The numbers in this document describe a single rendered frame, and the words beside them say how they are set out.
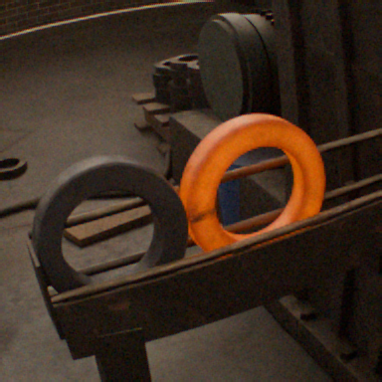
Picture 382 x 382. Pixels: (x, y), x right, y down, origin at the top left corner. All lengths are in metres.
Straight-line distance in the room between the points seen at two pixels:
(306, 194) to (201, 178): 0.15
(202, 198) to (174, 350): 0.99
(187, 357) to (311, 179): 0.94
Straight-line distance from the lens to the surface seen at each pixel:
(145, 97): 3.35
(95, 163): 0.84
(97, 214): 0.93
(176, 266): 0.89
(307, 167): 0.94
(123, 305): 0.88
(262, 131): 0.90
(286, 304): 1.88
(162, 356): 1.83
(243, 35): 2.20
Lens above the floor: 1.06
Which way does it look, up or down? 23 degrees down
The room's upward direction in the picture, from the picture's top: 4 degrees counter-clockwise
